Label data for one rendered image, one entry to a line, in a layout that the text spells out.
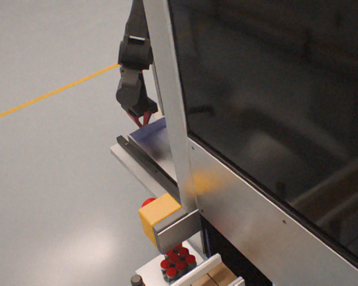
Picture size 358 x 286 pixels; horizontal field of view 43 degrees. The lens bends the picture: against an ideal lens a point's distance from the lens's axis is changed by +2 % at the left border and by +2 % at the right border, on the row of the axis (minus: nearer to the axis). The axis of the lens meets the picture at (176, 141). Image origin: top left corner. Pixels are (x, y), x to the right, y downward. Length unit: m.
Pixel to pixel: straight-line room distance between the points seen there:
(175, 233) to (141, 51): 0.47
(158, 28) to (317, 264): 0.39
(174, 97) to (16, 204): 1.95
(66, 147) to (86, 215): 0.60
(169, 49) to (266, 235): 0.31
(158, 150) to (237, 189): 0.57
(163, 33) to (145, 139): 0.65
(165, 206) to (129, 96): 0.34
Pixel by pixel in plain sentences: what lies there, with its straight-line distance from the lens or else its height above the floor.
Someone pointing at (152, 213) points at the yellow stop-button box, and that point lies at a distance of 0.87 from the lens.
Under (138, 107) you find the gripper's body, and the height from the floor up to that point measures 1.00.
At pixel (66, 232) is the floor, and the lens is 2.33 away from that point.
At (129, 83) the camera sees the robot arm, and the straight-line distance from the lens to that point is 1.09.
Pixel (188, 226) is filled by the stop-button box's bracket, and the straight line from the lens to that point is 0.88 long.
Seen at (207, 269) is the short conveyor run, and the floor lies 0.96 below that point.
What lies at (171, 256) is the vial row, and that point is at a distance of 0.93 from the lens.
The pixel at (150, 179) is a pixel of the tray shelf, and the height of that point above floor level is 0.88.
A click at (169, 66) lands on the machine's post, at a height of 1.33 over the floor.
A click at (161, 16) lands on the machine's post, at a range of 0.65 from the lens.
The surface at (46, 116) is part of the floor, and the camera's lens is 3.17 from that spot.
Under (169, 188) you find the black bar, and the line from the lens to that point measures 1.09.
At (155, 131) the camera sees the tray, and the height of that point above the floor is 0.88.
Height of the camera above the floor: 1.67
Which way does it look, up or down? 39 degrees down
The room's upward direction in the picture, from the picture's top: 10 degrees counter-clockwise
